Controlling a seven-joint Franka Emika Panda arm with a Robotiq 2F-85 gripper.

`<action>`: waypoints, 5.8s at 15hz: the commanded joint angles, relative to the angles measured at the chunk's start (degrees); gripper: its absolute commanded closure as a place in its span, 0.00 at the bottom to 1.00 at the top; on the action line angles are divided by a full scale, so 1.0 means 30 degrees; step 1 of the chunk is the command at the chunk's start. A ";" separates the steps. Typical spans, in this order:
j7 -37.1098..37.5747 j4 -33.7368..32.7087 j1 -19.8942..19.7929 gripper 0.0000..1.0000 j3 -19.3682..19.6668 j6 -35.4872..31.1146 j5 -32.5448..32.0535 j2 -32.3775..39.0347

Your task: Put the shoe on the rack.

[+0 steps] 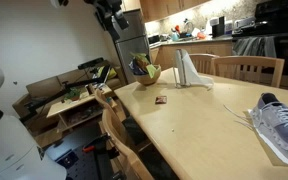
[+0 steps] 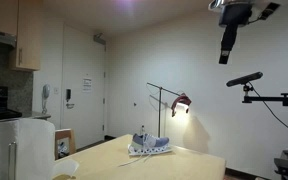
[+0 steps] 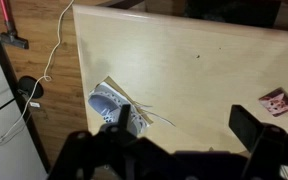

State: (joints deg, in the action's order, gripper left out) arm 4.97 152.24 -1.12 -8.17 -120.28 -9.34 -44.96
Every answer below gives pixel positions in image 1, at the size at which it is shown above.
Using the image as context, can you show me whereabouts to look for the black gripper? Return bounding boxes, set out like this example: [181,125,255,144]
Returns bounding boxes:
[83,0,123,42]

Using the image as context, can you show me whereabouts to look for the dark dish rack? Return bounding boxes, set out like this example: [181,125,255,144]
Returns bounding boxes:
[179,19,196,39]

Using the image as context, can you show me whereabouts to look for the stainless steel refrigerator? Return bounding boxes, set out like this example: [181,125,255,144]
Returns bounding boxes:
[112,8,153,84]

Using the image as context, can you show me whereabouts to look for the black toaster oven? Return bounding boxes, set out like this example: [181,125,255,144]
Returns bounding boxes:
[148,34,162,45]

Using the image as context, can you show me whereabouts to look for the yellow green cushion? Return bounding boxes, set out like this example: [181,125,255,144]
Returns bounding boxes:
[95,65,118,81]

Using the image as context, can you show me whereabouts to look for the dark blue snack packet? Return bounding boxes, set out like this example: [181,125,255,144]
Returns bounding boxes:
[128,59,146,76]

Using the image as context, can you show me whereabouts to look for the wooden upper kitchen cabinets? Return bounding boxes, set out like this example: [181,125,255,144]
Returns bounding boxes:
[122,0,212,23]

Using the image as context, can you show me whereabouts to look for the yellow green snack packet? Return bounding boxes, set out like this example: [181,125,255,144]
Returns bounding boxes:
[145,63,158,80]

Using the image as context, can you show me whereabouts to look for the wooden bowl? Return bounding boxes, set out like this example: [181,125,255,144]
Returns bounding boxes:
[132,64,162,87]

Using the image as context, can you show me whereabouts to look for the teal kettle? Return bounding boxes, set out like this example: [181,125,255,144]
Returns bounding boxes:
[170,30,181,42]

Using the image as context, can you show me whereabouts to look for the kitchen counter with cabinets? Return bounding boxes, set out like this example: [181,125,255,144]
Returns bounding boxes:
[148,34,234,72]

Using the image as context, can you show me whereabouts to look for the small potted plant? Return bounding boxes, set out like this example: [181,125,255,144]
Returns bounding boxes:
[63,87,83,103]

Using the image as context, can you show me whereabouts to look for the metal paper towel holder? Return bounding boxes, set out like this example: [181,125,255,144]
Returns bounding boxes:
[171,49,192,90]

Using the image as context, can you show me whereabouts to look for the small brown packet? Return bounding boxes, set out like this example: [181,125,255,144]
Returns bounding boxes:
[154,95,168,105]

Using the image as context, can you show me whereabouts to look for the white paper towel roll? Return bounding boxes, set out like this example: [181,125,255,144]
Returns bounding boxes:
[173,48,215,91]

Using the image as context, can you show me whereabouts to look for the wooden coffee table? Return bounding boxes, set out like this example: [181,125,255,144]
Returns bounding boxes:
[46,84,118,134]

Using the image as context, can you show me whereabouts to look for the beige sofa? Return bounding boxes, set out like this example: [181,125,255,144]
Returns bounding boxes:
[12,59,123,148]

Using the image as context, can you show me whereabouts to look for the black coffee maker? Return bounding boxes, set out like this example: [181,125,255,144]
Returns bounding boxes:
[211,15,226,38]

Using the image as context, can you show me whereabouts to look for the white countertop container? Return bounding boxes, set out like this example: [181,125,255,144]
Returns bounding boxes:
[224,19,234,36]

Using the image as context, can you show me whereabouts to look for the silver toaster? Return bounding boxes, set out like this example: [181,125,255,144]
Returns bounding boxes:
[233,17,257,34]

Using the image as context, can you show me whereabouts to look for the wide wooden chair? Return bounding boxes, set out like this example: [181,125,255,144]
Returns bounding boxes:
[210,55,286,88]

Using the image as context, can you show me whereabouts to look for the grey hanging towel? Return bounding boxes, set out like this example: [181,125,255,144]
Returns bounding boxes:
[232,35,278,58]

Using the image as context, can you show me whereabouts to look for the white paper sheet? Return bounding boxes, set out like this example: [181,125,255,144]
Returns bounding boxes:
[242,109,288,168]
[248,109,288,168]

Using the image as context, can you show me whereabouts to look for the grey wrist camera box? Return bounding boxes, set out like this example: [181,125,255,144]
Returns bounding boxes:
[112,9,130,31]

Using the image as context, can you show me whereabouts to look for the black stereo camera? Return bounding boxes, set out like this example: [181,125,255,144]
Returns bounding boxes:
[77,57,105,70]

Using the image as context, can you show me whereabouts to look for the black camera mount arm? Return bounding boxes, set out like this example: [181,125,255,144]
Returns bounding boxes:
[19,64,112,123]

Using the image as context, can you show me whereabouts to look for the clamp with orange handle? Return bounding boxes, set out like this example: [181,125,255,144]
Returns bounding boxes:
[82,133,112,155]

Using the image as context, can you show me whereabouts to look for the perforated black base plate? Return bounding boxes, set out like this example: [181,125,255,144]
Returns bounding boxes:
[45,133,127,180]

